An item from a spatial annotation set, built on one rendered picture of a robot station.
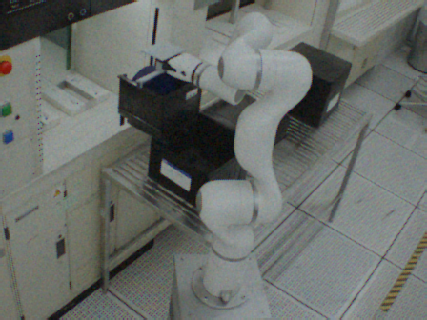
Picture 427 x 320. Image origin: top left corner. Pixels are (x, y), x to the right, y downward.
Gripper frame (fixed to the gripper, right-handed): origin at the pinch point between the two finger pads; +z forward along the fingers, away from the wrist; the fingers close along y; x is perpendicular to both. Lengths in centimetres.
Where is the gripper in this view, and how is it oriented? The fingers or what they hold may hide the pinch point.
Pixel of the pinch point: (164, 55)
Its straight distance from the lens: 189.0
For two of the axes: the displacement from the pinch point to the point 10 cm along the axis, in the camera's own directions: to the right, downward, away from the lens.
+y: 5.9, -4.2, 6.9
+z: -7.9, -4.6, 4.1
